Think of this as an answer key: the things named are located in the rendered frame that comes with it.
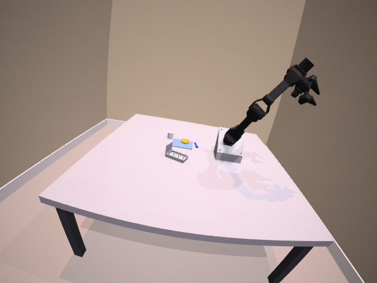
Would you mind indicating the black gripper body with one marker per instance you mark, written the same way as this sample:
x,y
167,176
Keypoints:
x,y
304,86

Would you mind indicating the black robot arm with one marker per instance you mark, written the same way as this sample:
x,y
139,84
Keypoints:
x,y
294,75

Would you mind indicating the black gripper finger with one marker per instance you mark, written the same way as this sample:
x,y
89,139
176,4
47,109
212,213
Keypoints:
x,y
315,87
312,101

